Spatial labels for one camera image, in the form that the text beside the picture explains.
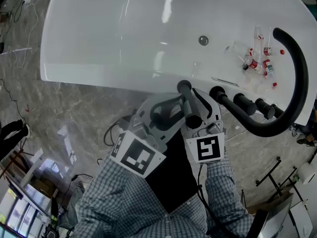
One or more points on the black metal rack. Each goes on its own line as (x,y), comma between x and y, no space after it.
(272,177)

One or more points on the person's black trousers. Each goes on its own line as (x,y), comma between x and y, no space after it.
(171,172)

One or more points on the white cylinder roll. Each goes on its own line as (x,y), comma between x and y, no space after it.
(306,173)

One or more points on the red tape mark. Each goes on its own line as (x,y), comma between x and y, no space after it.
(27,108)

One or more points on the person's right forearm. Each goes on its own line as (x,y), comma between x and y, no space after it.
(223,182)

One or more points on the black handheld shower wand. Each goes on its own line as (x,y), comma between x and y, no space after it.
(190,105)

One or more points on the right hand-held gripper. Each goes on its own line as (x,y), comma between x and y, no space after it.
(208,147)

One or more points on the white bathtub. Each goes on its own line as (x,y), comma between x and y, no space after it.
(123,33)

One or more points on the metal tub drain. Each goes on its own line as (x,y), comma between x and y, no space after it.
(203,40)

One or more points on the brown cardboard box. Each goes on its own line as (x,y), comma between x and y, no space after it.
(270,202)

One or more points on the white side table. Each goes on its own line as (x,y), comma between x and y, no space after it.
(34,167)

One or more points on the black curved faucet spout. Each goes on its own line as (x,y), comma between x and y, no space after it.
(299,83)

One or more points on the person's checked shirt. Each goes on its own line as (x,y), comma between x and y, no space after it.
(138,202)

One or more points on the lit computer screen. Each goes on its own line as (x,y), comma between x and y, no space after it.
(15,214)

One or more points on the person's left forearm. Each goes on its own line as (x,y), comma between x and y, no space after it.
(119,182)

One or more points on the white power strip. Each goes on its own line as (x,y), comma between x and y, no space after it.
(27,0)

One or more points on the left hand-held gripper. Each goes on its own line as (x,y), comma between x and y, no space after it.
(138,155)

